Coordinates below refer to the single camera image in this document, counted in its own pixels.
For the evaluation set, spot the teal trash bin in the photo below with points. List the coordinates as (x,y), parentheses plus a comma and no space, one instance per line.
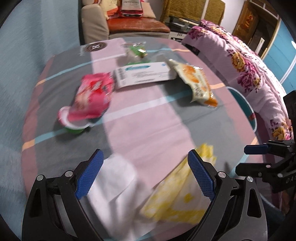
(245,106)

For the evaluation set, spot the yellow patterned curtain cloth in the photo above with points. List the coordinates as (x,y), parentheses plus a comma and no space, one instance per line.
(193,9)

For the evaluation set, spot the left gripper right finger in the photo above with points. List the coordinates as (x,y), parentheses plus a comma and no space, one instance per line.
(236,210)

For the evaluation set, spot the beige pillow on armchair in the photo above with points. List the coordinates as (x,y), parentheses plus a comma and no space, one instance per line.
(147,10)

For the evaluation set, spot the beige armchair orange cushion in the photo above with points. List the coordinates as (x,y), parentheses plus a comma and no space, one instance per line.
(94,26)

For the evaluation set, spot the green candy clear wrapper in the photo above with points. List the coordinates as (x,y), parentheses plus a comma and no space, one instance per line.
(136,53)

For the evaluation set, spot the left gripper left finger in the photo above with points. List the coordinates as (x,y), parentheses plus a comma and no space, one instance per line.
(42,220)

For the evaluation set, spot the plaid tablecloth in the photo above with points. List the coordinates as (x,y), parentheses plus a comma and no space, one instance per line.
(153,126)

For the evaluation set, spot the cake snack bag orange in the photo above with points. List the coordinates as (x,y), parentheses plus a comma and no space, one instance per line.
(195,78)

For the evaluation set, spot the wooden door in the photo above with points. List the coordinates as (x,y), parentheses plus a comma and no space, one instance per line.
(247,23)

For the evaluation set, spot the pink nabati wafer wrapper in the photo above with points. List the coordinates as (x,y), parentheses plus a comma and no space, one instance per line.
(93,97)

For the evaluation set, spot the white medicine box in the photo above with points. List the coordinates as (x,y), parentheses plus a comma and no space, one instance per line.
(143,73)

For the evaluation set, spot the black tv stand shelf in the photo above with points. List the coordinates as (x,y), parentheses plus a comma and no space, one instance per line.
(179,27)

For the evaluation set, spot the green yogurt cup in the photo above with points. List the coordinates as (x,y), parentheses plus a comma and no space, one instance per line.
(75,127)

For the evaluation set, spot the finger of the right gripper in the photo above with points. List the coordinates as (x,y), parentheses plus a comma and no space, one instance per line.
(252,169)
(256,149)

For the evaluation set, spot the cream cushion on armchair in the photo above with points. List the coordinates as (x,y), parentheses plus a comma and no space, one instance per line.
(111,8)

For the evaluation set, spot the floral pink bed blanket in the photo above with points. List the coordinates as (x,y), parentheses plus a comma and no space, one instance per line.
(243,70)

